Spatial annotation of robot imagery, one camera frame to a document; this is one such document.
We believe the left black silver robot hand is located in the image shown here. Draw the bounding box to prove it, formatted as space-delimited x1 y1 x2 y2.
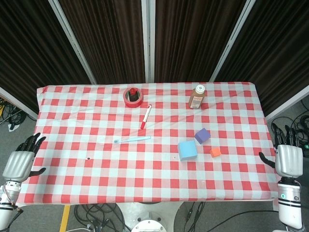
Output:
2 132 47 182

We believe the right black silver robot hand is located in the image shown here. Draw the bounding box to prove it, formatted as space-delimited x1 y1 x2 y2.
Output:
258 123 304 179

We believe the orange foam cube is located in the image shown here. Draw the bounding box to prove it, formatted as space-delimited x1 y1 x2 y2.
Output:
209 147 222 159

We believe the purple foam cube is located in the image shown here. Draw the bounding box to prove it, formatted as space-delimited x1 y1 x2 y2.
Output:
194 128 211 145

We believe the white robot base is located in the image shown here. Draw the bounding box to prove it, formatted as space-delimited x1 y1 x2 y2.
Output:
115 202 184 232

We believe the blue foam cube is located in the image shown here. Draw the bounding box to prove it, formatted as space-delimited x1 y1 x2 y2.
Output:
178 140 198 162

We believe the red white checkered tablecloth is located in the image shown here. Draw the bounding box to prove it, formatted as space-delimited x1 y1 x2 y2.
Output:
14 81 282 210

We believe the brown bottle white cap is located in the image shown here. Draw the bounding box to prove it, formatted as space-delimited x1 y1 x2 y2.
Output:
188 84 206 110

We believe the light blue toothbrush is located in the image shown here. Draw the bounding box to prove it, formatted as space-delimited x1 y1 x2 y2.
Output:
113 136 152 145

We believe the red tape roll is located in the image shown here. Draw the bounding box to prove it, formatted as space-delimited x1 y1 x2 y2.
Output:
123 87 143 108

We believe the black bottle red cap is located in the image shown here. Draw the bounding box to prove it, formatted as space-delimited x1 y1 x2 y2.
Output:
128 88 140 102

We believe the red white marker pen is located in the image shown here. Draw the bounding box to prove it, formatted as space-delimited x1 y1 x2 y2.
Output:
140 104 153 130

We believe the black floor cable bundle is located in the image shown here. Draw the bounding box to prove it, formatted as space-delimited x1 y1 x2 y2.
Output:
270 115 309 150
0 96 28 132
72 203 128 232

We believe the dark partition panel white frame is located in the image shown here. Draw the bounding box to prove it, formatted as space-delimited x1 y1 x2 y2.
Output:
141 0 256 83
0 0 97 120
210 0 309 121
48 0 152 85

